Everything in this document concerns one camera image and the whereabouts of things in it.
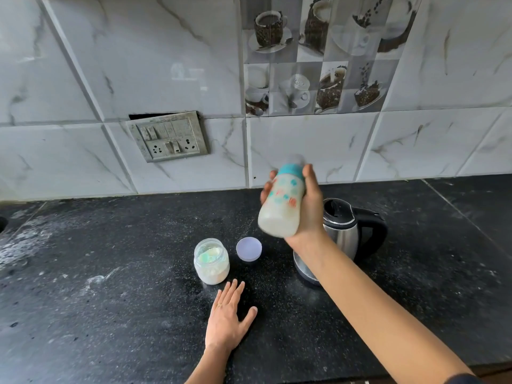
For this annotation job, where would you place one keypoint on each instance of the person's right hand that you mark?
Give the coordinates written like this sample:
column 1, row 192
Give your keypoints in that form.
column 314, row 215

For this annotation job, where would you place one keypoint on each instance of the grey wall switch socket panel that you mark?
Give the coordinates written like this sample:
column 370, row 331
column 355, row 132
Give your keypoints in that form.
column 168, row 136

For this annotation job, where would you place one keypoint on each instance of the pale lavender jar lid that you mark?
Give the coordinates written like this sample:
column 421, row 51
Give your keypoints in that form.
column 249, row 248

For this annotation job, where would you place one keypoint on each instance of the dark shirt sleeve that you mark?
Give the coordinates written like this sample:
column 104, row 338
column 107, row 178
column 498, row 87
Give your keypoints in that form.
column 466, row 379

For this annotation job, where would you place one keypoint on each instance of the person's left hand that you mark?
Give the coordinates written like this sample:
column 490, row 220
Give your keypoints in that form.
column 224, row 325

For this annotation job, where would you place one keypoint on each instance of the clear baby bottle blue print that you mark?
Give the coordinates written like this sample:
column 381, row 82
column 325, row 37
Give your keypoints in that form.
column 280, row 219

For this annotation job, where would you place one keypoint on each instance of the black sink basin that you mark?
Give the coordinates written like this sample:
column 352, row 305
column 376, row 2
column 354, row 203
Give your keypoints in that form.
column 3, row 224

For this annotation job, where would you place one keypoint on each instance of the teal bottle nipple collar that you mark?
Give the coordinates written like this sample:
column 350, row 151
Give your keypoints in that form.
column 291, row 171

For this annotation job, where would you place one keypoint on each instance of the clear bottle cap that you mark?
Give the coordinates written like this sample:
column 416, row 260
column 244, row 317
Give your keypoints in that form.
column 296, row 159

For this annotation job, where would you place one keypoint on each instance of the person's right forearm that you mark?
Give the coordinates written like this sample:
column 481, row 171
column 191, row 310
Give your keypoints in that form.
column 384, row 315

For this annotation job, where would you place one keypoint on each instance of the teal measuring scoop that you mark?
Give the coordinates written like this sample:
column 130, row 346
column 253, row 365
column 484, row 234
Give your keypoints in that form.
column 210, row 255

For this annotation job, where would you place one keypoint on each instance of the glass jar of white powder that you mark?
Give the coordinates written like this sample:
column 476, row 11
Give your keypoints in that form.
column 212, row 271

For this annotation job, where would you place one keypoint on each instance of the brown lower cabinet front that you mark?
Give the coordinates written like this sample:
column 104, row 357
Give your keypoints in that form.
column 440, row 375

